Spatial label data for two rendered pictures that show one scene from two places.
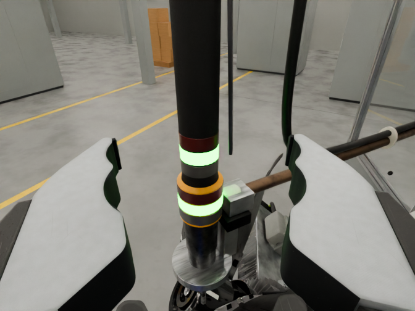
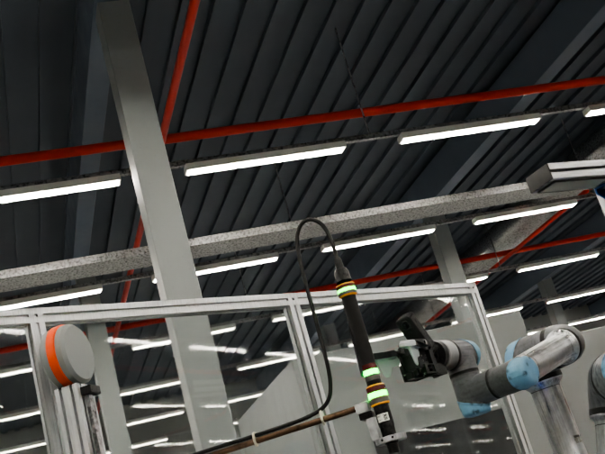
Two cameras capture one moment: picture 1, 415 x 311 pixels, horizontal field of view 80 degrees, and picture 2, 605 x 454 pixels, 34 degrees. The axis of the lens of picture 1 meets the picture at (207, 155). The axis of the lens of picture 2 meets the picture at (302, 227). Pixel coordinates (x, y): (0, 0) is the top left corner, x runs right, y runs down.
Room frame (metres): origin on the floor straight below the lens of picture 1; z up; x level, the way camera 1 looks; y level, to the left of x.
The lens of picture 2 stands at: (1.90, 1.36, 1.25)
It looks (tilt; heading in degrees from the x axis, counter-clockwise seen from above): 18 degrees up; 220
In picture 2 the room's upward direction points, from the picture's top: 16 degrees counter-clockwise
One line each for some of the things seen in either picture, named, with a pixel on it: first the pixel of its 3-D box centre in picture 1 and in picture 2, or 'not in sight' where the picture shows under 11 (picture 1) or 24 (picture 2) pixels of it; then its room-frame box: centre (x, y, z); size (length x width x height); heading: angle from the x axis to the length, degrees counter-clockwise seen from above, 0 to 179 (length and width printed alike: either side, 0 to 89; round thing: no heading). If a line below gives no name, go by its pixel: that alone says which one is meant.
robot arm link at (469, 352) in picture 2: not in sight; (458, 356); (-0.19, -0.01, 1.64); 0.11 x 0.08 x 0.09; 2
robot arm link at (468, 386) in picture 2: not in sight; (476, 391); (-0.19, 0.01, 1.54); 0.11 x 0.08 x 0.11; 92
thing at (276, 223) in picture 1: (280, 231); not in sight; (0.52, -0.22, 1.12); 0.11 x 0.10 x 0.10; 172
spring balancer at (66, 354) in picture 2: not in sight; (67, 356); (0.51, -0.64, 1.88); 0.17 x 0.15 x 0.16; 172
